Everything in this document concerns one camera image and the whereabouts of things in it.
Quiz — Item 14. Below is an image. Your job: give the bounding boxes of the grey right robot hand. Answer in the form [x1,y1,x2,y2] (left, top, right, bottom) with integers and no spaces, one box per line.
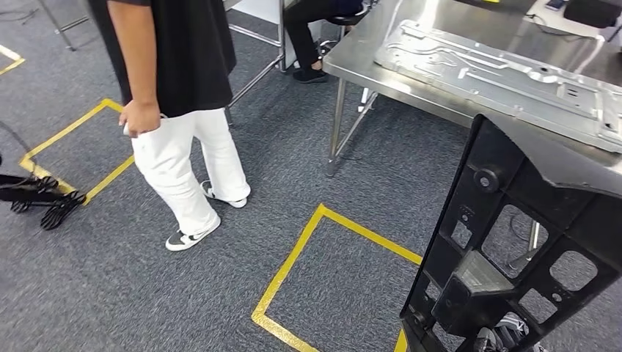
[473,312,548,352]

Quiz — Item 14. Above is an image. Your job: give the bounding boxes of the black plastic plate bracket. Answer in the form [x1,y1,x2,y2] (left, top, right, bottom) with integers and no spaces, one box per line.
[399,114,622,352]

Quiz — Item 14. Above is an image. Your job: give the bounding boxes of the stainless steel workbench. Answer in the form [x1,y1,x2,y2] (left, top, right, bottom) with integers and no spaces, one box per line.
[322,0,622,273]

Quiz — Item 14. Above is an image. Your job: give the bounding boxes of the aluminium fixture plate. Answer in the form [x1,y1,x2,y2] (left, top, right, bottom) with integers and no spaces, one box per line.
[373,19,622,155]

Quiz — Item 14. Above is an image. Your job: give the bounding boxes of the white desk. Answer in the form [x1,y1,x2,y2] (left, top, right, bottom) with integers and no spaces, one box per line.
[524,0,622,43]

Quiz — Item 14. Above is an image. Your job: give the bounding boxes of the black carry case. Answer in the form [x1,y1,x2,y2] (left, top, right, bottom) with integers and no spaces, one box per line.
[563,0,622,29]

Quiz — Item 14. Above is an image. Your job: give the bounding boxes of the black stool seat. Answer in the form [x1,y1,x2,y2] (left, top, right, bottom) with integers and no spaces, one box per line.
[326,12,370,28]

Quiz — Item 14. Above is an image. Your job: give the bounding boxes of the person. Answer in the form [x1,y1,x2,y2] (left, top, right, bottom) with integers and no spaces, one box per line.
[283,0,365,84]
[87,0,252,252]

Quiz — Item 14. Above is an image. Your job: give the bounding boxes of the steel side table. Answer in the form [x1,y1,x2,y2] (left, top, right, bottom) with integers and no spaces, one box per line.
[223,0,288,128]

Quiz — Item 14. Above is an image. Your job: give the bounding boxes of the person's hand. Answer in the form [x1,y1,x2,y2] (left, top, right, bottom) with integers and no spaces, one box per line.
[119,99,162,139]

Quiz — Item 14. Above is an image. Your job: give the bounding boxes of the small white handheld object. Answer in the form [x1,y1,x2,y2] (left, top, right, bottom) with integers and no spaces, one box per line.
[122,114,169,139]

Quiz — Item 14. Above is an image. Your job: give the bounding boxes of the yellow floor tape square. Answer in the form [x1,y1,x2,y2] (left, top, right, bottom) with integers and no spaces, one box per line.
[0,44,26,76]
[18,98,136,208]

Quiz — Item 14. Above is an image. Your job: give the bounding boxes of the steel frame legs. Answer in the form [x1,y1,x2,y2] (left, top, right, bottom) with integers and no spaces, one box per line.
[36,0,92,53]

